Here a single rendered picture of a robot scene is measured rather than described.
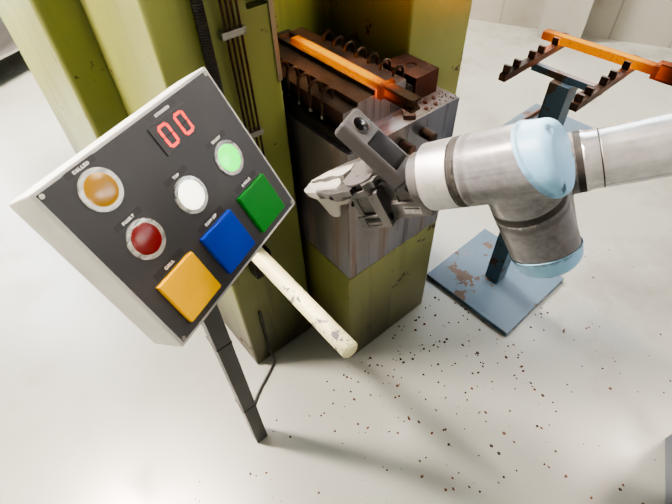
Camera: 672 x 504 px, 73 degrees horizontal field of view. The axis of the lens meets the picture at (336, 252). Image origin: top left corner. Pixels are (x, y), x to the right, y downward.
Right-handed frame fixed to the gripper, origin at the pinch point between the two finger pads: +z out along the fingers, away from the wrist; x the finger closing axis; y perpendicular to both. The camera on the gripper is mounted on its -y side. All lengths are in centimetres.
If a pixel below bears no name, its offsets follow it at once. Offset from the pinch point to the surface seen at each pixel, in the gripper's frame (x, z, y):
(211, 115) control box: 0.7, 11.6, -15.3
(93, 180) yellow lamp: -21.5, 11.0, -18.5
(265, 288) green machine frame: 19, 61, 45
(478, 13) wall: 347, 87, 71
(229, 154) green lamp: -1.2, 11.0, -9.0
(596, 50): 97, -27, 30
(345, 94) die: 40.2, 15.2, 0.9
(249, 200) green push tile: -3.6, 10.5, -1.4
